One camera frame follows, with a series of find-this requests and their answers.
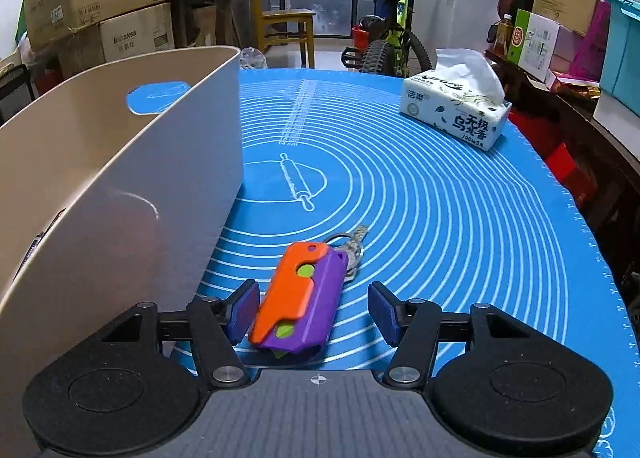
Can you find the green black bicycle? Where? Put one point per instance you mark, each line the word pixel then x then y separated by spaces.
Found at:
pixel 395 33

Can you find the wooden chair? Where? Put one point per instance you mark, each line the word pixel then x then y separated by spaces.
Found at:
pixel 285 18

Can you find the beige plastic storage bin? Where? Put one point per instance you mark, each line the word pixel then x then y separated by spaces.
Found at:
pixel 125 188

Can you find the red bucket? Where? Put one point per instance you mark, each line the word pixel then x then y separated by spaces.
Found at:
pixel 359 35

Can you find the green and white box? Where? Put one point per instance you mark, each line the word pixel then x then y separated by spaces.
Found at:
pixel 532 43

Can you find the blue silicone baking mat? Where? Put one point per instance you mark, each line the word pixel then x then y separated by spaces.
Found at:
pixel 425 238

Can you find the magenta plastic bag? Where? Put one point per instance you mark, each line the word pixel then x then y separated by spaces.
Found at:
pixel 592 43

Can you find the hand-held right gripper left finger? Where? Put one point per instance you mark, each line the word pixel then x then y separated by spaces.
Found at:
pixel 245 310

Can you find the white freezer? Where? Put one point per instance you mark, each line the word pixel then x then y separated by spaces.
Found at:
pixel 450 3

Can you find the dark wooden side table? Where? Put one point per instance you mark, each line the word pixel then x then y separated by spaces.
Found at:
pixel 590 138

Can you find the white tissue pack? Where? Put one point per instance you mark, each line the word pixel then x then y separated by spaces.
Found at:
pixel 450 113

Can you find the orange purple toy knife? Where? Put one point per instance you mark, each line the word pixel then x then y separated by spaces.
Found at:
pixel 295 298

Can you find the tall brown cardboard box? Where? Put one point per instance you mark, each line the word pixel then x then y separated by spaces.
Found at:
pixel 135 38

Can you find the translucent plastic bag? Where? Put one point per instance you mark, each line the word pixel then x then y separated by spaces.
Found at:
pixel 252 59

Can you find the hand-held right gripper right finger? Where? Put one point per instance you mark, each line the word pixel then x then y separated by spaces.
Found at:
pixel 382 310

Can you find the teal plastic storage crate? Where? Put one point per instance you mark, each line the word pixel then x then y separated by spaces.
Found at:
pixel 620 53

